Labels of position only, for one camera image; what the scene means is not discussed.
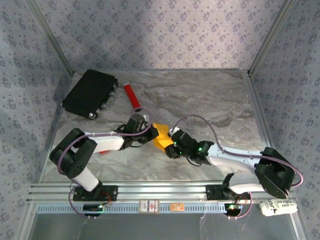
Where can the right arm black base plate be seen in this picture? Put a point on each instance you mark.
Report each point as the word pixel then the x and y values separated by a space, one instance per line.
pixel 215 192

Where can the small orange sticker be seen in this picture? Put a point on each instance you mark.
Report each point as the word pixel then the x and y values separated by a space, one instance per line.
pixel 177 206

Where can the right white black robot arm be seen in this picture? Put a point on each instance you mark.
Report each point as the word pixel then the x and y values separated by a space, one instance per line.
pixel 232 158

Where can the crumpled white printed paper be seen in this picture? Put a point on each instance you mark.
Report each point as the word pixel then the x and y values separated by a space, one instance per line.
pixel 280 207

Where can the aluminium frame post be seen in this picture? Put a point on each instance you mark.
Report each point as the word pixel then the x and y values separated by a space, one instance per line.
pixel 51 37
pixel 270 37

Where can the grey metal panel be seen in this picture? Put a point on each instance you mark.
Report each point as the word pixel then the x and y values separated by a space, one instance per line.
pixel 162 227

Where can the black carrying case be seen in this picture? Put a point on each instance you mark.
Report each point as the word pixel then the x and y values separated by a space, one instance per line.
pixel 87 92

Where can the long aluminium mounting rail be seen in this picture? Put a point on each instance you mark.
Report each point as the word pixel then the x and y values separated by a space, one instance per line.
pixel 162 191

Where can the white printed label card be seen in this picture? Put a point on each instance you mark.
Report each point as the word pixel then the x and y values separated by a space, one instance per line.
pixel 149 206

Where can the aluminium side rail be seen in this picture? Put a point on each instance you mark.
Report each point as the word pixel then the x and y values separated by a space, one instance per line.
pixel 257 100
pixel 51 140

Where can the red cylindrical tube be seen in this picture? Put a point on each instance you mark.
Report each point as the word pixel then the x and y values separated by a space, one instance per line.
pixel 132 96

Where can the small red plastic piece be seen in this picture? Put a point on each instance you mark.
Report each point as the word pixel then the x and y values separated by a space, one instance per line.
pixel 102 151

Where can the left black controller board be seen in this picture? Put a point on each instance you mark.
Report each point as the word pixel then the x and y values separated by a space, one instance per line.
pixel 91 207

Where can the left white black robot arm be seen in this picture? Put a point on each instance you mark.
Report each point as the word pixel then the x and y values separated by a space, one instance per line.
pixel 107 141

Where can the orange paper sheet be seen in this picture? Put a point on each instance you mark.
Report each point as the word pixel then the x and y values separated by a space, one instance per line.
pixel 162 142

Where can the black controller board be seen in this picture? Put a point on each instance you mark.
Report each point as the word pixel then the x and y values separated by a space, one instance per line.
pixel 91 207
pixel 232 208

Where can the right black controller board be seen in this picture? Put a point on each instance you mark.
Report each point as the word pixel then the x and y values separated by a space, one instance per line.
pixel 232 208

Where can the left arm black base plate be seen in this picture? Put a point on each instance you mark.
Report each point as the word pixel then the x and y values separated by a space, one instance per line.
pixel 110 192

